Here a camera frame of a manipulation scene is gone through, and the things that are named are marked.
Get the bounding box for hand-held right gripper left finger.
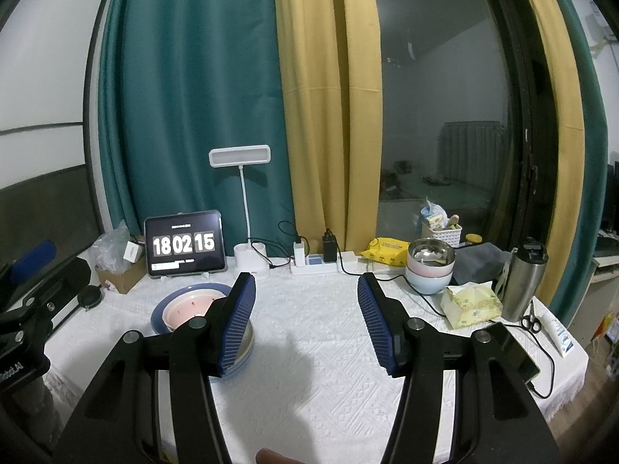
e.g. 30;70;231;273
51;272;257;464

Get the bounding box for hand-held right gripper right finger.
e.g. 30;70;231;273
357;273;562;464

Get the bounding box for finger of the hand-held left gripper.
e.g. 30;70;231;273
29;257;94;322
0;239;58;295

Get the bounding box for pink spotted bowl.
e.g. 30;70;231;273
162;292;234;333

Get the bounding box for dark blue bowl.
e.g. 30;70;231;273
151;284;238;335

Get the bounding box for person's right hand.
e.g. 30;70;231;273
255;447;297;464

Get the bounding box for black round device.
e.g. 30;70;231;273
79;286;104;311

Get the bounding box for cardboard box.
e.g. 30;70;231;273
96;263;146;295

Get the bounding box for white textured tablecloth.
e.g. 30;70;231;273
46;249;591;464

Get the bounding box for pale blue bowl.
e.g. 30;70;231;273
405;271;453;295

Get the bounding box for white power strip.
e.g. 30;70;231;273
289;250;359;276

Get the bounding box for yellow wipes packet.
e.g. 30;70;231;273
360;237;412;268

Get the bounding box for steel bowl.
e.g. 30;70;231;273
407;239;456;268

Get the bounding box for tablet with clock display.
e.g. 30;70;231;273
144;211;228;280

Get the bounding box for yellow tissue pack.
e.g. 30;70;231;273
440;283;504;330

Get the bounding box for white plastic basket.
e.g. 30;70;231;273
422;222;462;247

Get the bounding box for grey cloth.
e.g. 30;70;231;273
452;242;513;285

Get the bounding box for blue white snack packet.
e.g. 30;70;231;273
420;197;448;228

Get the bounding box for black phone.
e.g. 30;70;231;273
471;321;541;387

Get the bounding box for black scissors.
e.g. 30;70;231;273
520;300;545;332

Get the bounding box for steel thermos bottle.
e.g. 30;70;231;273
500;238;549;322

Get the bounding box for white desk lamp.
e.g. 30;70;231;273
209;147;272;278

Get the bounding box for white tube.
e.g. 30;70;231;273
539;310;576;358

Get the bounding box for yellow curtain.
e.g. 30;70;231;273
273;0;380;264
508;0;583;310

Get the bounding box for teal curtain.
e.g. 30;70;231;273
546;0;607;315
99;0;296;262

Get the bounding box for glass window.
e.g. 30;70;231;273
370;0;564;257

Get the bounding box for black lamp cable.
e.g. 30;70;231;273
246;221;310;269

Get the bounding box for long black charging cable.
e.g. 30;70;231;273
325;228;557;399

